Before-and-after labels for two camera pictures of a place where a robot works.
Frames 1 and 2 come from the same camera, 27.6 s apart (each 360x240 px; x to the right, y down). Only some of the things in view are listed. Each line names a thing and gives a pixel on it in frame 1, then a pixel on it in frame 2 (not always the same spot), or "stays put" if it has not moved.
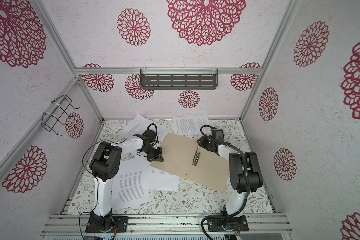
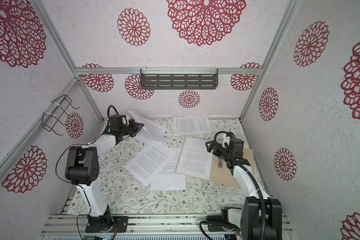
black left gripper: [157, 157] -> [137, 127]
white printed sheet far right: [190, 124] stays put
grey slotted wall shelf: [178, 79] stays put
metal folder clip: [196, 157] -> [220, 163]
